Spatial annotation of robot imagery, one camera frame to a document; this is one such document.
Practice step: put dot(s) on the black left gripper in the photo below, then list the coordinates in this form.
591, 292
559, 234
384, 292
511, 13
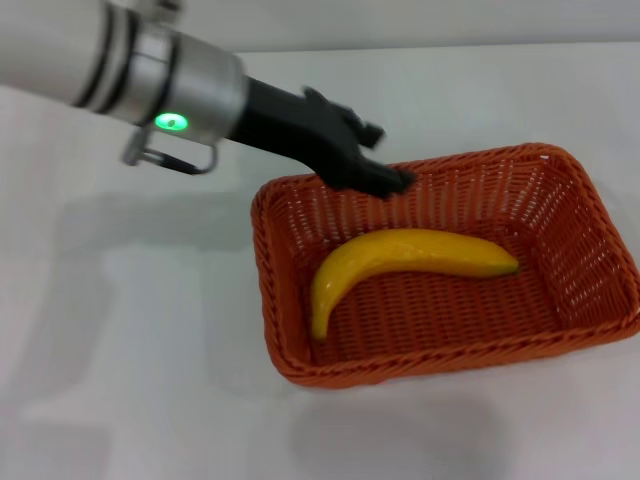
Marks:
300, 127

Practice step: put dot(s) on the yellow plastic banana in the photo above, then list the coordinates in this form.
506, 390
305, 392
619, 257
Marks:
400, 252

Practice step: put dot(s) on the orange woven plastic basket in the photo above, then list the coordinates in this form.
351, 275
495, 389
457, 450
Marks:
450, 320

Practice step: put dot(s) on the silver metal wrist bracket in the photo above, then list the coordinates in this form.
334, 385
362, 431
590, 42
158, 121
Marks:
150, 157

